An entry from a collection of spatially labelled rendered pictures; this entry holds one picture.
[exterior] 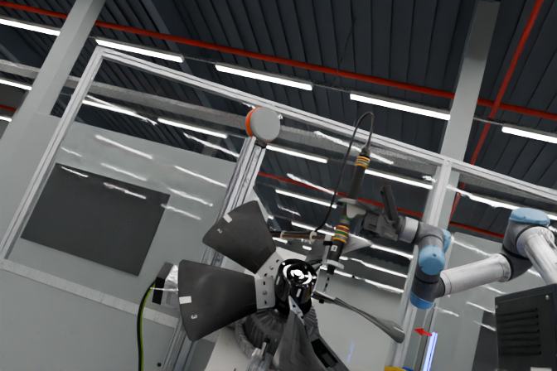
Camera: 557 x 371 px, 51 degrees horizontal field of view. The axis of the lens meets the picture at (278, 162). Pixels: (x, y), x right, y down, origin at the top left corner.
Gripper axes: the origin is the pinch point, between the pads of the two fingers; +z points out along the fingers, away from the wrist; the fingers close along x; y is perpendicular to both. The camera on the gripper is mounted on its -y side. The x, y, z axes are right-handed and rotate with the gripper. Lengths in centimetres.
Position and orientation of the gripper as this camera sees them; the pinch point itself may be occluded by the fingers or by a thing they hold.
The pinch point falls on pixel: (341, 200)
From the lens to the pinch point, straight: 186.5
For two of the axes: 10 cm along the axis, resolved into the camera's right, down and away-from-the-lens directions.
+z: -9.5, -3.2, 0.6
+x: -0.5, 3.1, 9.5
